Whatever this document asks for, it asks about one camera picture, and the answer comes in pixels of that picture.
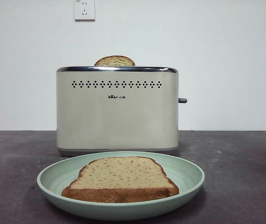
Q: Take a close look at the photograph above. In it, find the white wall power socket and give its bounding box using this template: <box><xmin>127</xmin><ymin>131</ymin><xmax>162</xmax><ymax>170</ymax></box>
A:
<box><xmin>74</xmin><ymin>0</ymin><xmax>96</xmax><ymax>22</ymax></box>

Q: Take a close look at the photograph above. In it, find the large toasted bread slice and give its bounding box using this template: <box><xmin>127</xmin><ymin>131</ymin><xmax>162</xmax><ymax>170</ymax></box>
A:
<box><xmin>61</xmin><ymin>156</ymin><xmax>180</xmax><ymax>203</ymax></box>

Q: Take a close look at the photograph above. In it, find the pale green round plate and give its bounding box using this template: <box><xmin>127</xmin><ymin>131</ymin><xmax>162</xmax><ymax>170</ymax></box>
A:
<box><xmin>36</xmin><ymin>151</ymin><xmax>205</xmax><ymax>221</ymax></box>

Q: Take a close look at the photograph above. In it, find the cream toaster with chrome top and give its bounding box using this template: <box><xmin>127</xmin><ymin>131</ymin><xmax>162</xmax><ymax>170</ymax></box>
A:
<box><xmin>55</xmin><ymin>66</ymin><xmax>180</xmax><ymax>157</ymax></box>

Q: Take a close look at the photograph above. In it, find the small toasted bread slice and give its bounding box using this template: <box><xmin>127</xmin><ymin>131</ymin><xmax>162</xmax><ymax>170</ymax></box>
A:
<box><xmin>94</xmin><ymin>56</ymin><xmax>136</xmax><ymax>67</ymax></box>

